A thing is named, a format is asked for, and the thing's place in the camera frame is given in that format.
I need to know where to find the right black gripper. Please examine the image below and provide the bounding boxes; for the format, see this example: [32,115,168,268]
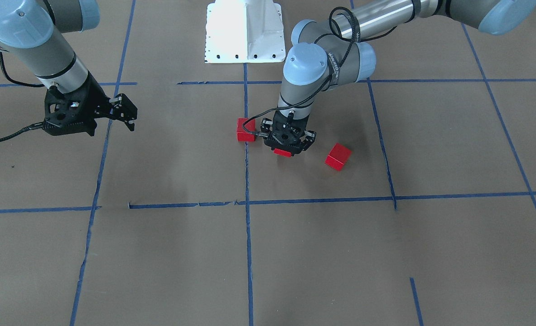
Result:
[42,73,138,136]

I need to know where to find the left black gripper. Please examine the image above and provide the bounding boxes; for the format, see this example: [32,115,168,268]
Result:
[259,111,317,155]

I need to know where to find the red block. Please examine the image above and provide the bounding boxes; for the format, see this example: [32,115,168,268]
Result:
[236,118,256,142]
[324,143,353,171]
[273,148,294,158]

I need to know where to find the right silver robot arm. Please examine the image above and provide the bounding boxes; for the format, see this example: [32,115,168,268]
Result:
[0,0,138,142]

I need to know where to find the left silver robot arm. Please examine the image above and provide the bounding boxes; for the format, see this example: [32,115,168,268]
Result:
[253,0,536,157]

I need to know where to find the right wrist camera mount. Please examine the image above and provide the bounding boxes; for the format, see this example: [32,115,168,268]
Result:
[42,99,97,136]

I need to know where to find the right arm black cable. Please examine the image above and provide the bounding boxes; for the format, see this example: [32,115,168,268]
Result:
[0,38,46,145]

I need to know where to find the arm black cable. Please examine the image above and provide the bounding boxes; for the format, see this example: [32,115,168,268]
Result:
[0,38,46,145]
[243,6,362,138]

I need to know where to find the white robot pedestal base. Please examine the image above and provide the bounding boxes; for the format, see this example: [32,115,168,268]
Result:
[204,0,286,64]

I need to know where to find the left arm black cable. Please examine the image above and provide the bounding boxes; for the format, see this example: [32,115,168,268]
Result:
[243,6,362,138]

